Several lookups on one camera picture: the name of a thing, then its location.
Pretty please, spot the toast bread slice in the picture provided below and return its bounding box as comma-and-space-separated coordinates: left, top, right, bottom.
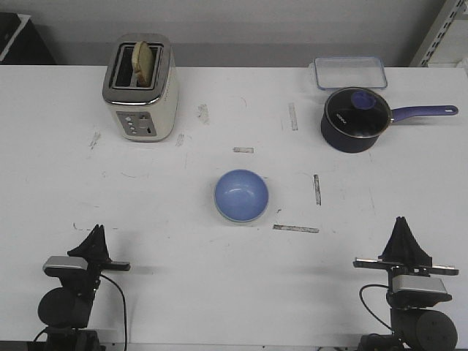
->
131, 41, 154, 87

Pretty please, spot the dark blue saucepan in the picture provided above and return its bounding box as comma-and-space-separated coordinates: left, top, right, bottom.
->
320, 87, 458, 154

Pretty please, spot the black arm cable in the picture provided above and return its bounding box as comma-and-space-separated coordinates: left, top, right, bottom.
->
359, 284, 396, 333
99, 274, 129, 347

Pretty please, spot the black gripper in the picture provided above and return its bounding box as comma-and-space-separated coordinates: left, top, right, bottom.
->
352, 216, 459, 276
59, 224, 131, 298

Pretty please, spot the cream silver toaster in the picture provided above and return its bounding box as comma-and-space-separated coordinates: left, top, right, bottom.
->
102, 33, 179, 142

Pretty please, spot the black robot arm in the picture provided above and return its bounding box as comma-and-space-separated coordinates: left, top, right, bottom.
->
37, 224, 131, 350
353, 216, 459, 350

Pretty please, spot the white metal shelf upright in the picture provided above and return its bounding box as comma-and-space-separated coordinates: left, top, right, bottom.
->
409, 0, 467, 68

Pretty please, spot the glass pot lid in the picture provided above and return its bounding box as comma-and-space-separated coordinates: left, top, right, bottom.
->
325, 87, 391, 138

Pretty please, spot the black box in corner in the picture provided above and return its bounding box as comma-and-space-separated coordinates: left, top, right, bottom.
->
1, 12, 56, 65

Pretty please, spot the clear plastic food container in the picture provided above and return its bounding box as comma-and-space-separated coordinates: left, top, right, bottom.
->
309, 56, 388, 91

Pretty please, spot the blue bowl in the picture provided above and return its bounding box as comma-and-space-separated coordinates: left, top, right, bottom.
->
214, 169, 269, 207

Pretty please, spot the green bowl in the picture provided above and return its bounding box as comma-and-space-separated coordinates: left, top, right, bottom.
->
216, 206, 268, 223

